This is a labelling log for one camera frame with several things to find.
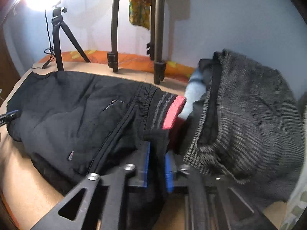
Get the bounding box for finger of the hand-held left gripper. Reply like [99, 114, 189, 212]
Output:
[0, 110, 21, 126]

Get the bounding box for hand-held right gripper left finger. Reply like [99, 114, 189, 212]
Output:
[30, 141, 151, 230]

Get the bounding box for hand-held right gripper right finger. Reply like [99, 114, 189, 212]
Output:
[164, 153, 279, 230]

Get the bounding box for black pants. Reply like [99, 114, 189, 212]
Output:
[7, 71, 187, 230]

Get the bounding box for grey checked pants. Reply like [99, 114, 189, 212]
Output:
[177, 48, 303, 203]

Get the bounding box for light blue cloth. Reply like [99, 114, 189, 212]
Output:
[183, 67, 212, 121]

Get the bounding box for small black tripod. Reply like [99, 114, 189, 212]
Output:
[51, 7, 91, 71]

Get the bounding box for green striped white pillow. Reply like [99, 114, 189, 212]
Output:
[279, 98, 307, 230]

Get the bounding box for large grey tripod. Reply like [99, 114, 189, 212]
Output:
[107, 0, 167, 85]

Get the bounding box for orange floral cloth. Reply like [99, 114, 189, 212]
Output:
[127, 0, 153, 30]

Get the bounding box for black ring light cable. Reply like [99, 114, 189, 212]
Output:
[43, 9, 54, 69]

